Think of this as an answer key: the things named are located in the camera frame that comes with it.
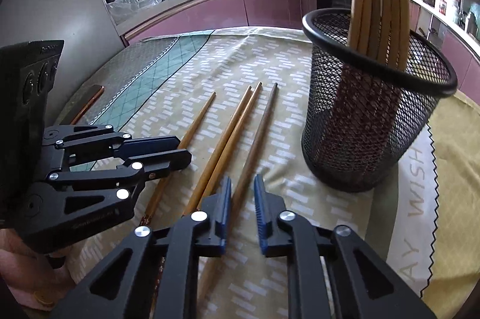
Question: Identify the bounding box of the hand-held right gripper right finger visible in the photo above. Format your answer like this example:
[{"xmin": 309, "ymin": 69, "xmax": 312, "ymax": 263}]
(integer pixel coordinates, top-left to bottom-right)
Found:
[{"xmin": 253, "ymin": 174, "xmax": 437, "ymax": 319}]

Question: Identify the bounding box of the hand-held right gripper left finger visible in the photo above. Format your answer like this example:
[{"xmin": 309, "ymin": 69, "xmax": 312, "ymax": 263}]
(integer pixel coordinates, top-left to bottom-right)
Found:
[{"xmin": 49, "ymin": 176, "xmax": 233, "ymax": 319}]

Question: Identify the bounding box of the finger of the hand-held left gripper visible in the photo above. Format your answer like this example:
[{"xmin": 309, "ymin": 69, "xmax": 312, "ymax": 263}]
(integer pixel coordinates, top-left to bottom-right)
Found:
[
  {"xmin": 41, "ymin": 124, "xmax": 181, "ymax": 159},
  {"xmin": 20, "ymin": 150, "xmax": 193, "ymax": 248}
]

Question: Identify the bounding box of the red-ended bamboo chopstick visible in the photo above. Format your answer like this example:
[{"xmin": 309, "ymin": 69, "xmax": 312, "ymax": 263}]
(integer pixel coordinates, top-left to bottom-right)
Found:
[
  {"xmin": 182, "ymin": 85, "xmax": 253, "ymax": 216},
  {"xmin": 139, "ymin": 91, "xmax": 217, "ymax": 228},
  {"xmin": 193, "ymin": 81, "xmax": 263, "ymax": 215}
]

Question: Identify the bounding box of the dark brown chopstick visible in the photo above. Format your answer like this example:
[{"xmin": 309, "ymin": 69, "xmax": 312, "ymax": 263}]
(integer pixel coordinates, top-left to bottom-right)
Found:
[{"xmin": 197, "ymin": 82, "xmax": 279, "ymax": 305}]

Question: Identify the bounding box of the black mesh holder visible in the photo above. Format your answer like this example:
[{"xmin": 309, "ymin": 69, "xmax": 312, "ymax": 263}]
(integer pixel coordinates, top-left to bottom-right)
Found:
[{"xmin": 301, "ymin": 8, "xmax": 459, "ymax": 193}]

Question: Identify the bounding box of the bunch of bamboo chopsticks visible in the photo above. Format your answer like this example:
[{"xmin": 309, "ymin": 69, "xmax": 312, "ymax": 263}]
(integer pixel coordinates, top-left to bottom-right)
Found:
[{"xmin": 339, "ymin": 0, "xmax": 412, "ymax": 162}]

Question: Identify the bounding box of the person's left hand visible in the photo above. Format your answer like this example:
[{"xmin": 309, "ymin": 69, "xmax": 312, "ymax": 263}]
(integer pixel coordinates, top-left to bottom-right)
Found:
[{"xmin": 0, "ymin": 229, "xmax": 79, "ymax": 312}]

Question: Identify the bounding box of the grey refrigerator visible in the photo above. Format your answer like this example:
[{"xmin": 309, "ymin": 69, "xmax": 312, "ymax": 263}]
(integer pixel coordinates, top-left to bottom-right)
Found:
[{"xmin": 0, "ymin": 0, "xmax": 128, "ymax": 117}]

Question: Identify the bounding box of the clear plastic bag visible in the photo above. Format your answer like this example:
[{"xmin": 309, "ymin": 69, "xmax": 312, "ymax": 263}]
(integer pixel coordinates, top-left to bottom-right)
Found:
[{"xmin": 107, "ymin": 0, "xmax": 141, "ymax": 25}]

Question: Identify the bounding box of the pink base cabinet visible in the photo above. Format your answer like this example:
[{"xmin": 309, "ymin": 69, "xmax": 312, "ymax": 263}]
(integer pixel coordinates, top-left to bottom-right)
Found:
[
  {"xmin": 122, "ymin": 0, "xmax": 317, "ymax": 46},
  {"xmin": 440, "ymin": 30, "xmax": 480, "ymax": 95}
]

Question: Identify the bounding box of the patterned tablecloth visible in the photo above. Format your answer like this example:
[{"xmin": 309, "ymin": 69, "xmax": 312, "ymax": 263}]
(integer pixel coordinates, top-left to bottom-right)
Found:
[{"xmin": 56, "ymin": 26, "xmax": 480, "ymax": 319}]

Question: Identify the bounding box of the white canister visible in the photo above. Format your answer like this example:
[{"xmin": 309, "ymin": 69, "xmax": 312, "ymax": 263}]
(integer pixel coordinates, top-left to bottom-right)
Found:
[{"xmin": 448, "ymin": 0, "xmax": 462, "ymax": 23}]

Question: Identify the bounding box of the teal covered appliance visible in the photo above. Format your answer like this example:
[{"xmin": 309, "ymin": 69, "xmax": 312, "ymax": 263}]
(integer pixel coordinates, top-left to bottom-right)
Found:
[{"xmin": 467, "ymin": 2, "xmax": 480, "ymax": 38}]

